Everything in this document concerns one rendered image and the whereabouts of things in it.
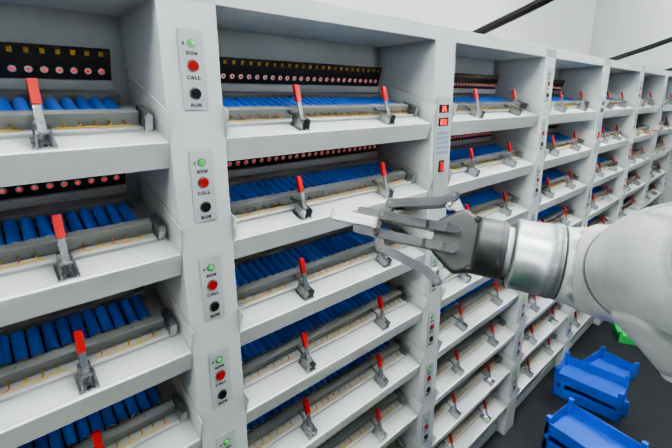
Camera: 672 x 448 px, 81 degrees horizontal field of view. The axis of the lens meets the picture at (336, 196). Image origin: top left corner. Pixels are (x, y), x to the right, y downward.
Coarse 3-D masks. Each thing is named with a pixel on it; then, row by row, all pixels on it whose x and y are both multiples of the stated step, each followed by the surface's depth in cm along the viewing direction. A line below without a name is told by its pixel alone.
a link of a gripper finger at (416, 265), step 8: (376, 248) 54; (384, 248) 54; (392, 248) 53; (392, 256) 53; (400, 256) 53; (408, 256) 52; (408, 264) 52; (416, 264) 52; (424, 264) 51; (424, 272) 51; (432, 272) 51; (432, 280) 51; (440, 280) 50
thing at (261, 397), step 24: (408, 288) 124; (408, 312) 119; (336, 336) 105; (360, 336) 107; (384, 336) 111; (288, 360) 95; (336, 360) 98; (264, 384) 89; (288, 384) 90; (312, 384) 96; (264, 408) 86
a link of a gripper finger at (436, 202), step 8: (456, 192) 52; (392, 200) 55; (400, 200) 54; (408, 200) 54; (416, 200) 54; (424, 200) 53; (432, 200) 53; (440, 200) 53; (448, 200) 52; (456, 200) 53; (400, 208) 56; (408, 208) 55; (416, 208) 55; (424, 208) 55; (432, 208) 55; (440, 208) 55
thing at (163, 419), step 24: (168, 384) 84; (120, 408) 76; (144, 408) 77; (168, 408) 77; (192, 408) 76; (72, 432) 71; (96, 432) 66; (120, 432) 72; (144, 432) 75; (168, 432) 76; (192, 432) 77
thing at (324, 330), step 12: (384, 300) 118; (360, 312) 111; (336, 324) 106; (300, 336) 100; (312, 336) 100; (276, 348) 95; (288, 348) 96; (252, 360) 91; (264, 360) 91; (252, 372) 90; (264, 372) 90
